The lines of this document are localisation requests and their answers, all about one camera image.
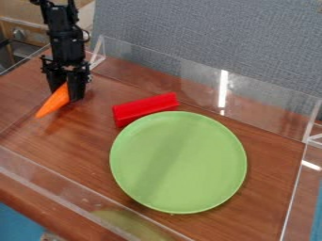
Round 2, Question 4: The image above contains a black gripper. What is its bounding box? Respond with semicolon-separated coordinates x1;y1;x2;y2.
40;34;90;102

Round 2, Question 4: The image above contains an orange toy carrot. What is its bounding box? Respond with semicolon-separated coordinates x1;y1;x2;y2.
35;84;70;118

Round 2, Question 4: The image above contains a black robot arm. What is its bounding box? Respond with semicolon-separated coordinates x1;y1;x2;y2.
30;0;91;102

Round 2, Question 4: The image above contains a green plate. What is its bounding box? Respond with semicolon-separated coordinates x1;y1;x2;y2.
110;111;247;214

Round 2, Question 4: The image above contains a red block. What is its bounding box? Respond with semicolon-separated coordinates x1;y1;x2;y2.
112;92;179;127

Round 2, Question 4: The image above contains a wooden shelf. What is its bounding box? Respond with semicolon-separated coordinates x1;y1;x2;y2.
0;17;54;51

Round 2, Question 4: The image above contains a cardboard box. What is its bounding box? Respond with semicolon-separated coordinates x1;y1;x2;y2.
0;0;96;33

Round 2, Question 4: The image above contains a clear acrylic corner bracket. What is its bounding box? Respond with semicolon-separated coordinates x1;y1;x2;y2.
90;36;106;71

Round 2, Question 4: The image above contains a clear acrylic tray wall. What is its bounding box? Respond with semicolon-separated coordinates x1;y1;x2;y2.
0;38;322;241

